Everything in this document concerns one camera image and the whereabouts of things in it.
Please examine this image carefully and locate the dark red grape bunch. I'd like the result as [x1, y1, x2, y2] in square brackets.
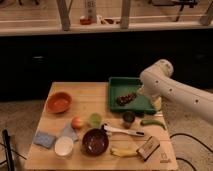
[116, 93, 137, 106]

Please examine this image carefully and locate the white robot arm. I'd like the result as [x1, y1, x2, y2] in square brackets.
[140, 59, 213, 125]

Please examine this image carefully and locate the green chili pepper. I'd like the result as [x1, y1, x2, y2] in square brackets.
[140, 120, 166, 130]

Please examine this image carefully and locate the dark avocado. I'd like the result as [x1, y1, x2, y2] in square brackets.
[122, 111, 135, 129]

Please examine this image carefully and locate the green plastic tray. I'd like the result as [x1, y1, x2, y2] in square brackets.
[108, 77, 156, 115]

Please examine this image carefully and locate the brown wooden box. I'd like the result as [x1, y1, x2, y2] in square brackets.
[136, 136, 160, 161]

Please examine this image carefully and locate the yellow banana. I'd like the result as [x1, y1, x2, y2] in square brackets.
[110, 147, 137, 157]

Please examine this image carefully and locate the light green cup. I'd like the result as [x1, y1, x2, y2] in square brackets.
[88, 113, 102, 128]

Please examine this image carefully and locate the dark red bowl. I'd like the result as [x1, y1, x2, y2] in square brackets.
[81, 129, 109, 156]

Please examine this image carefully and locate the red yellow apple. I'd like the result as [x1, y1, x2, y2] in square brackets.
[71, 117, 84, 129]

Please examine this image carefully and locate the orange ceramic bowl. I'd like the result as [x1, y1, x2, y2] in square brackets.
[46, 92, 72, 114]

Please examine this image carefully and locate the white cup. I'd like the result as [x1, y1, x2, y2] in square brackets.
[54, 136, 74, 157]

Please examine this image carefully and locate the red object on shelf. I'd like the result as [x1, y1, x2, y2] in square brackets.
[79, 16, 92, 25]

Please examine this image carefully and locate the blue sponge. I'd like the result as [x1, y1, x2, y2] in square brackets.
[33, 131, 56, 149]

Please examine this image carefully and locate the black tripod stand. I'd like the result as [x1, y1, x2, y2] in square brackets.
[0, 129, 28, 171]

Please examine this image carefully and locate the white handled kitchen tool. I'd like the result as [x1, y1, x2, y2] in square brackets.
[101, 124, 145, 137]

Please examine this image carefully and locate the black cable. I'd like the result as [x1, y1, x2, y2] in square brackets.
[169, 132, 213, 171]

